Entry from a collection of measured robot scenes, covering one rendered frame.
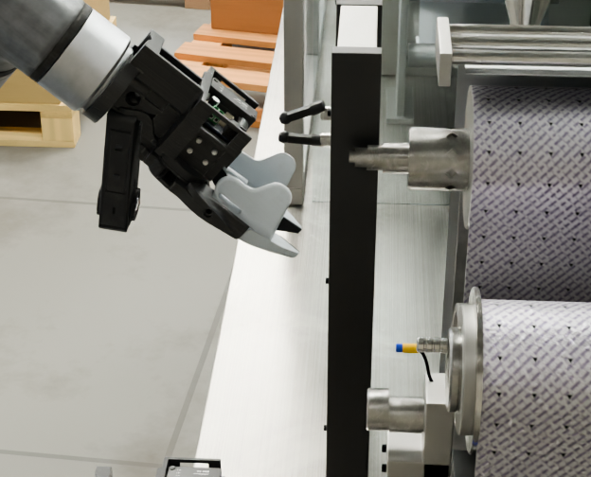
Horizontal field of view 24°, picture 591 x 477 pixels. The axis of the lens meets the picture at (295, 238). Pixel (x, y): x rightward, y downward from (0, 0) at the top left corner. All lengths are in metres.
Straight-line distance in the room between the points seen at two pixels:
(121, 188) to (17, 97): 3.41
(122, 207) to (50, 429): 2.14
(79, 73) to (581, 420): 0.50
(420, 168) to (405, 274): 0.69
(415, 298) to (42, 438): 1.45
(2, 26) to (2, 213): 3.13
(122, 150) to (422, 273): 0.99
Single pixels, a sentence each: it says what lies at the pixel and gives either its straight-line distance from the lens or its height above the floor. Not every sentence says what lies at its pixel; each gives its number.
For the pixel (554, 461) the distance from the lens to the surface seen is 1.22.
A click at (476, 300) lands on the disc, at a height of 1.32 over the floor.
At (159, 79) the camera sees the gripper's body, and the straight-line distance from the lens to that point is 1.11.
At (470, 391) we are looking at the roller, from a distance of 1.18.
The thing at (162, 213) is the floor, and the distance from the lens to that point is 4.14.
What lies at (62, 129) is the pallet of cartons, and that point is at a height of 0.07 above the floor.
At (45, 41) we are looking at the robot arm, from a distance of 1.09.
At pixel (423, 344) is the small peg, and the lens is 1.23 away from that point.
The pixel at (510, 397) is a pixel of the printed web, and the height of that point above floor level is 1.27.
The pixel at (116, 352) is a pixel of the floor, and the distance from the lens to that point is 3.51.
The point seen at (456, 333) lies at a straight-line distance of 1.21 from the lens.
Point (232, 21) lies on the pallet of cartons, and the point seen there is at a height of 0.20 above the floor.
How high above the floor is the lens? 1.95
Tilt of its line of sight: 29 degrees down
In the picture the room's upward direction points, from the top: straight up
